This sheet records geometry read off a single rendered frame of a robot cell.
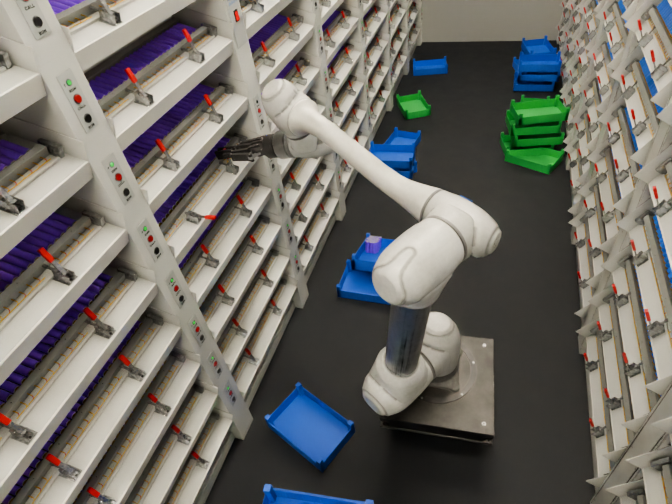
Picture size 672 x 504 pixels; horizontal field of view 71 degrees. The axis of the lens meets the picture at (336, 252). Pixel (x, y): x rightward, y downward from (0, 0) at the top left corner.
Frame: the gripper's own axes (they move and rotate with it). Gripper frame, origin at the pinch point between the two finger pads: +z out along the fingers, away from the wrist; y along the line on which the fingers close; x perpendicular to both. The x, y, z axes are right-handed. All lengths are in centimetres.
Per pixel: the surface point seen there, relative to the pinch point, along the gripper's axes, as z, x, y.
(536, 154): -89, -121, 173
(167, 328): 5, -26, -54
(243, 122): 1.6, 1.6, 18.0
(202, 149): -4.4, 9.4, -14.3
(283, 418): 5, -102, -40
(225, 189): -0.5, -8.2, -9.6
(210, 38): -4.3, 32.0, 13.1
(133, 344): 8, -21, -63
